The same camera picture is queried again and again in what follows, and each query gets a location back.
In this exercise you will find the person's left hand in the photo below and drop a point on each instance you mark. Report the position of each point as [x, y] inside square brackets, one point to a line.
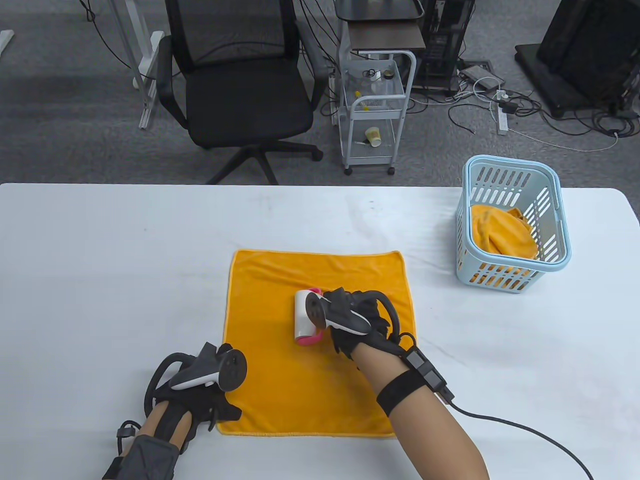
[215, 402]

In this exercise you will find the person's right hand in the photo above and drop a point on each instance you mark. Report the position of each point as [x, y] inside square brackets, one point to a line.
[350, 340]

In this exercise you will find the pink lint roller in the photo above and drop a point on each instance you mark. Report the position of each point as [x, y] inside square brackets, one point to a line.
[302, 320]

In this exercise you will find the person's left forearm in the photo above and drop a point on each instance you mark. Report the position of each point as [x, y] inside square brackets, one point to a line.
[160, 420]

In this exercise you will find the person's right forearm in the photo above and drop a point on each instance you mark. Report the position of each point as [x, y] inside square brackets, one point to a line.
[425, 430]

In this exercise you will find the black and white hand controller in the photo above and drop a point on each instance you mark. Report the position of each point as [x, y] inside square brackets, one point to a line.
[315, 310]
[232, 370]

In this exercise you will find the light blue plastic basket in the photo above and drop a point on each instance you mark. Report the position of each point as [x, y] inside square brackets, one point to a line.
[469, 185]

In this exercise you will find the paper cup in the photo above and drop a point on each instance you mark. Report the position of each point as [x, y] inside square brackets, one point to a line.
[373, 136]

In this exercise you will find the white rolling cart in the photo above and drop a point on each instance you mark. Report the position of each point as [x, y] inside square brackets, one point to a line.
[377, 114]

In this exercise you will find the black office chair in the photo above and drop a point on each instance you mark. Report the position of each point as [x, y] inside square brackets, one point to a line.
[245, 100]

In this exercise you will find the white power strip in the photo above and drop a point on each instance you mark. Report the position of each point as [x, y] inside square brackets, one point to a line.
[502, 120]

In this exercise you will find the black power plug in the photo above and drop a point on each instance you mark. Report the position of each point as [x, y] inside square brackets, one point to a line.
[510, 106]

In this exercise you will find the grey power adapter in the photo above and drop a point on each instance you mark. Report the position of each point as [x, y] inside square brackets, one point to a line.
[475, 74]

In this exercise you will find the black computer tower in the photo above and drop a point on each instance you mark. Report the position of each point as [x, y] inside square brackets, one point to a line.
[445, 50]

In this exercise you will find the brown shelf board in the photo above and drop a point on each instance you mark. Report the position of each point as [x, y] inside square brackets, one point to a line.
[385, 35]

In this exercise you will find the black tray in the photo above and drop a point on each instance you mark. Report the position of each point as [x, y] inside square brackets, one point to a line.
[375, 7]

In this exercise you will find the white desk leg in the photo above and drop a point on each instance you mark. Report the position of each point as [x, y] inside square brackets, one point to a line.
[150, 65]

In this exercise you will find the black display stand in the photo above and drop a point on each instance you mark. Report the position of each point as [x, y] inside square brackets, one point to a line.
[585, 45]

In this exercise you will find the white desk foot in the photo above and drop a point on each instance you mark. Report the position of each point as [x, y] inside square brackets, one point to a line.
[5, 40]

